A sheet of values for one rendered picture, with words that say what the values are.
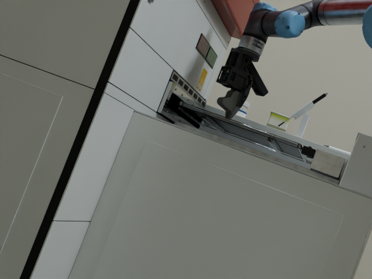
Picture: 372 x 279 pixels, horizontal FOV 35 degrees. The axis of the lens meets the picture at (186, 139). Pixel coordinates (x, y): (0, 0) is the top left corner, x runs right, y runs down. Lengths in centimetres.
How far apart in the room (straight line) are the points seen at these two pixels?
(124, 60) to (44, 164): 29
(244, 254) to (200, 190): 18
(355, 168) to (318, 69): 210
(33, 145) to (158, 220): 35
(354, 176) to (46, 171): 71
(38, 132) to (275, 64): 239
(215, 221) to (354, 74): 219
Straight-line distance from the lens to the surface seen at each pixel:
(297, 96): 349
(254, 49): 177
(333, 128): 341
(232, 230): 140
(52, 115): 135
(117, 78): 135
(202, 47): 184
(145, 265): 145
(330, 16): 174
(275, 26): 171
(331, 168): 163
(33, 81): 139
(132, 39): 136
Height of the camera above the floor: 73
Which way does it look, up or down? 3 degrees up
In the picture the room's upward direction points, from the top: 21 degrees clockwise
